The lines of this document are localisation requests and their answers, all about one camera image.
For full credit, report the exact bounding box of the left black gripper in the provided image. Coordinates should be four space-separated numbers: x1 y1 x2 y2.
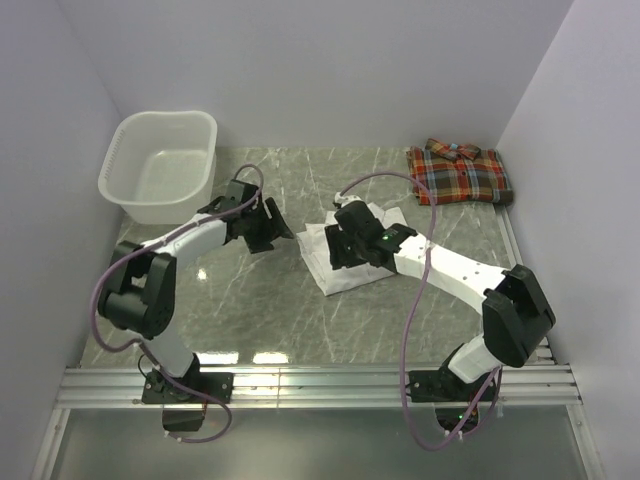
241 197 293 253

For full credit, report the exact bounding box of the white long sleeve shirt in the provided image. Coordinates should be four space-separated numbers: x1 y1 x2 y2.
296 211 392 296

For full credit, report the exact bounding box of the plaid flannel shirt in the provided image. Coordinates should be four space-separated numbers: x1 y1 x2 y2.
406 138 515 205

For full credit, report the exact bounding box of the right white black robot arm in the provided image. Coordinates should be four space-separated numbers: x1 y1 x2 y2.
325 196 556 400

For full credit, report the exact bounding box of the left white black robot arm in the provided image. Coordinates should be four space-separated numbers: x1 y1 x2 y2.
97 180 294 402

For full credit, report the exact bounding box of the white plastic laundry basket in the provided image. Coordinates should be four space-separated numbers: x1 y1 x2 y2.
98 110 218 225

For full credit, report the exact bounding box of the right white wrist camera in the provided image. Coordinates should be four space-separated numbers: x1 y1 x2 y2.
333 192 361 210

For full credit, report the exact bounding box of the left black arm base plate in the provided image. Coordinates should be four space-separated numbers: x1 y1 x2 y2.
140 370 235 435

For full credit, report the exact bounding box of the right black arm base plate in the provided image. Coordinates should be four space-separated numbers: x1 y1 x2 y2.
406 368 502 435

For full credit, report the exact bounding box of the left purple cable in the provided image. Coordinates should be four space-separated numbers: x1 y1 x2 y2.
89 164 264 446

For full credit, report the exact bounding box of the aluminium mounting rail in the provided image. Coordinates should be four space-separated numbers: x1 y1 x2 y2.
54 364 582 410

